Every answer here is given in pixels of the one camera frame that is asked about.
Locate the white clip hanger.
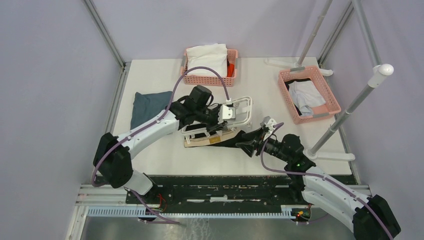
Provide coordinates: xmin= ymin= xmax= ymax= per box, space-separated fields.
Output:
xmin=189 ymin=96 xmax=253 ymax=132

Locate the black underwear beige waistband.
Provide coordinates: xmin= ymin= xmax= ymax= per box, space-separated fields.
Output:
xmin=180 ymin=123 xmax=248 ymax=148

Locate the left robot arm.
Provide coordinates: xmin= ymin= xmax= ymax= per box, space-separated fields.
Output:
xmin=91 ymin=85 xmax=233 ymax=204

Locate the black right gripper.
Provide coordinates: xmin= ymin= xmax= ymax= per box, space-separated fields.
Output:
xmin=235 ymin=126 xmax=291 ymax=163

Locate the folded blue-grey cloth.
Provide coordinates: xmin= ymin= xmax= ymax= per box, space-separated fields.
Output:
xmin=130 ymin=91 xmax=172 ymax=130

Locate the white crumpled cloth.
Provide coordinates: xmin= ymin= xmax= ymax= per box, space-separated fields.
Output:
xmin=186 ymin=43 xmax=228 ymax=77

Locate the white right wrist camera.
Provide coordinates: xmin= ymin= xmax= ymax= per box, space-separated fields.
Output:
xmin=260 ymin=116 xmax=277 ymax=140

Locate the pink basket with white cloth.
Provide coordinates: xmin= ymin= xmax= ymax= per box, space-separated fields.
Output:
xmin=180 ymin=49 xmax=239 ymax=87

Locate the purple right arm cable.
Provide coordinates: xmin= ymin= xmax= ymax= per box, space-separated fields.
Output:
xmin=259 ymin=122 xmax=395 ymax=240

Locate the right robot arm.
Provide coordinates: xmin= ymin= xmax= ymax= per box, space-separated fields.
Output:
xmin=235 ymin=126 xmax=401 ymax=240

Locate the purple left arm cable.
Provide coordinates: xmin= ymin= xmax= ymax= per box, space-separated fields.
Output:
xmin=91 ymin=66 xmax=232 ymax=226

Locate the metal drying rack stand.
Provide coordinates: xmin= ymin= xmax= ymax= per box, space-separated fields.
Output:
xmin=264 ymin=0 xmax=394 ymax=162

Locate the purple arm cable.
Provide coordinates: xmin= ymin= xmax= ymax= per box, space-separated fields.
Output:
xmin=91 ymin=66 xmax=232 ymax=226
xmin=259 ymin=122 xmax=395 ymax=240

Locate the light grey underwear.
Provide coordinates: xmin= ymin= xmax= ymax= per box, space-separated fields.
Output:
xmin=286 ymin=78 xmax=326 ymax=117

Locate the pink basket with underwear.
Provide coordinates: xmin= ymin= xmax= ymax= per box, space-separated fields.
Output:
xmin=278 ymin=65 xmax=341 ymax=125

